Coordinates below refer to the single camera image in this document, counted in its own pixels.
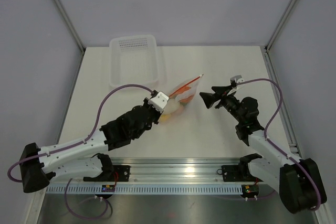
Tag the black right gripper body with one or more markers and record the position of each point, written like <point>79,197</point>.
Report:
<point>231,104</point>

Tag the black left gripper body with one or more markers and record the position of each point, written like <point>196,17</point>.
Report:
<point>154,117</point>

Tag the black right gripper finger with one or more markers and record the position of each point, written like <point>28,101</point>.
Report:
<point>223,90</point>
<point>210,98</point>

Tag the clear zip top bag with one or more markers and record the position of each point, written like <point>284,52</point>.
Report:
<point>185,91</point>

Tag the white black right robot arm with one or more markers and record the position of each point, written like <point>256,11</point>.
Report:
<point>297,181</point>

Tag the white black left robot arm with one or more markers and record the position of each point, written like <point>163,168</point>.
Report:
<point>86,158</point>

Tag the fake white radish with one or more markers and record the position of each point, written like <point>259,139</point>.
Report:
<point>173,108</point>

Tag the fake yellow lemon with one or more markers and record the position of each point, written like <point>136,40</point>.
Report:
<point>165,117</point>

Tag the white plastic perforated basket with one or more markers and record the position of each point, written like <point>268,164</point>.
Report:
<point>134,60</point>

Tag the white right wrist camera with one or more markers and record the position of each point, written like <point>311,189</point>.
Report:
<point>236,80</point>

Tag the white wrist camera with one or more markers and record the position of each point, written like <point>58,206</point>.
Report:
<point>236,80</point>
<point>158,100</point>

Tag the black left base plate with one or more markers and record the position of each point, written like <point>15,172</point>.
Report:
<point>121,173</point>

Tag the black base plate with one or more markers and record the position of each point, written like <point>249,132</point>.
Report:
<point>236,173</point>
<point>121,173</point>

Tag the aluminium mounting rail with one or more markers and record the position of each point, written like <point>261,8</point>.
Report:
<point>161,171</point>

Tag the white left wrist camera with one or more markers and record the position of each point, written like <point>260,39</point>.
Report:
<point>158,100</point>

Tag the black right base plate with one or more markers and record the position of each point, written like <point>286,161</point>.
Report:
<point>236,173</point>

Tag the white slotted cable duct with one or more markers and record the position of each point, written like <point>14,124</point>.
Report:
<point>146,189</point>

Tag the aluminium frame post left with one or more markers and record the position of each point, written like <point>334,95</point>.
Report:
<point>62,12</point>

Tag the aluminium frame post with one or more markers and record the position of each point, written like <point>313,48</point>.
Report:
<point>281,24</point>
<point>62,12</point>

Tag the aluminium frame post right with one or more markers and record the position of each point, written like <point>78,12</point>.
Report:
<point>281,24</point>

